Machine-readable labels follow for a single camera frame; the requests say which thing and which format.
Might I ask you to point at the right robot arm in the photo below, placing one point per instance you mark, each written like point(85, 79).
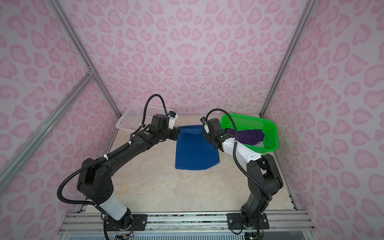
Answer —
point(264, 178)

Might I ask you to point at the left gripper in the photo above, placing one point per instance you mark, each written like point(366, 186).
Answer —
point(177, 130)

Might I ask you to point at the purple towel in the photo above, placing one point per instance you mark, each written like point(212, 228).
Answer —
point(251, 137)

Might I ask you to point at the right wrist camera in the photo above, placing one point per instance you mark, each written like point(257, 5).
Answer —
point(205, 128)

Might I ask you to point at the right corner aluminium post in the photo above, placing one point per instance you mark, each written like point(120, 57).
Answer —
point(304, 19)

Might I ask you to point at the left corner aluminium post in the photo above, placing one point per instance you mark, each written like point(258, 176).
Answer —
point(64, 20)

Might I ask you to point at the blue towel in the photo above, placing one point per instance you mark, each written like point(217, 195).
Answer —
point(193, 151)

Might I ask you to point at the corner aluminium post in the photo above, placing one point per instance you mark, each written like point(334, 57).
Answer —
point(304, 19)
point(64, 20)

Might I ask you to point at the green plastic basket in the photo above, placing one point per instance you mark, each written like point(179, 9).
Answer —
point(242, 122)

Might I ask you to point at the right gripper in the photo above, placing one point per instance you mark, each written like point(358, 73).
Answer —
point(206, 137)

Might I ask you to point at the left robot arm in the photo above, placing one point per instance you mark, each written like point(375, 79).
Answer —
point(95, 181)

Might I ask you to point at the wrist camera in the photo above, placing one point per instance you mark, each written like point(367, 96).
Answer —
point(205, 128)
point(173, 116)

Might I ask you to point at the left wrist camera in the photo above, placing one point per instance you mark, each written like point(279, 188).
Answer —
point(173, 116)

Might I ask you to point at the white plastic basket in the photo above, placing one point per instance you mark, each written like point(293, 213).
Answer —
point(133, 116)

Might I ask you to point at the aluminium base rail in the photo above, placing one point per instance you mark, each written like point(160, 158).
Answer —
point(274, 225)

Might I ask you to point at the left diagonal aluminium strut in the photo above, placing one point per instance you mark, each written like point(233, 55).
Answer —
point(19, 160)

